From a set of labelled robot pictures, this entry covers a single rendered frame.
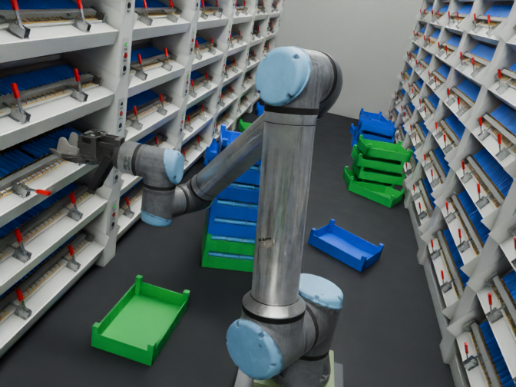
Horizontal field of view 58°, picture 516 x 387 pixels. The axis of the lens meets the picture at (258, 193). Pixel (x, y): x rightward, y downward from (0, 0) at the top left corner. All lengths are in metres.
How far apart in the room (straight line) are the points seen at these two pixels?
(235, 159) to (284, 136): 0.31
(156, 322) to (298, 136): 0.94
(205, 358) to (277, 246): 0.65
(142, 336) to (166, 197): 0.52
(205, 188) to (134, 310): 0.57
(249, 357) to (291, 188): 0.40
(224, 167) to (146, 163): 0.21
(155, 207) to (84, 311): 0.55
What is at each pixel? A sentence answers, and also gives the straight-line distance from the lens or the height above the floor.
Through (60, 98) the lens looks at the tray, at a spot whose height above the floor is 0.70.
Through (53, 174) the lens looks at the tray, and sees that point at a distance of 1.46.
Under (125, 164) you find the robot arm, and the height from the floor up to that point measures 0.59.
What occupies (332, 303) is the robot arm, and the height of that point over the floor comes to 0.41.
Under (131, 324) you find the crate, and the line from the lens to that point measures 1.66.
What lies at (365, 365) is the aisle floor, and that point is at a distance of 1.74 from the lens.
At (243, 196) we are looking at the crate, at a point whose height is 0.34.
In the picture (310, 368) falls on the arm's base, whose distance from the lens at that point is 1.32.
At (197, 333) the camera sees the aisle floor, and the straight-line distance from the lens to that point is 1.66.
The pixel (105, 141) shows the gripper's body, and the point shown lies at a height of 0.62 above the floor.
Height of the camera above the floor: 1.09
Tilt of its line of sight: 24 degrees down
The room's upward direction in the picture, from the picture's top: 12 degrees clockwise
